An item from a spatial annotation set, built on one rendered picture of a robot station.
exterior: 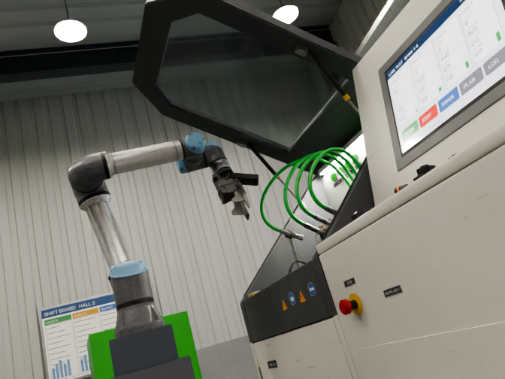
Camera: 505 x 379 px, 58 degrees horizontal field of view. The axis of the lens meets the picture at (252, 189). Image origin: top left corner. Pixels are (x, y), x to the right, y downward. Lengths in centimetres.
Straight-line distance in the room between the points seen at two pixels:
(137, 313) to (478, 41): 115
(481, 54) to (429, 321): 60
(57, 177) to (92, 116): 138
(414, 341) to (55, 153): 836
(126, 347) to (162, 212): 708
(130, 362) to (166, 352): 10
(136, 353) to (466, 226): 95
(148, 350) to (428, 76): 107
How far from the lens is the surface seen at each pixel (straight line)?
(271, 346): 169
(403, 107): 135
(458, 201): 86
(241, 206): 172
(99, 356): 467
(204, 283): 813
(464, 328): 92
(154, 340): 141
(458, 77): 121
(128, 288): 146
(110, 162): 162
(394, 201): 97
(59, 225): 851
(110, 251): 165
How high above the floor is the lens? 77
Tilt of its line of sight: 19 degrees up
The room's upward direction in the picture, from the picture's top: 17 degrees counter-clockwise
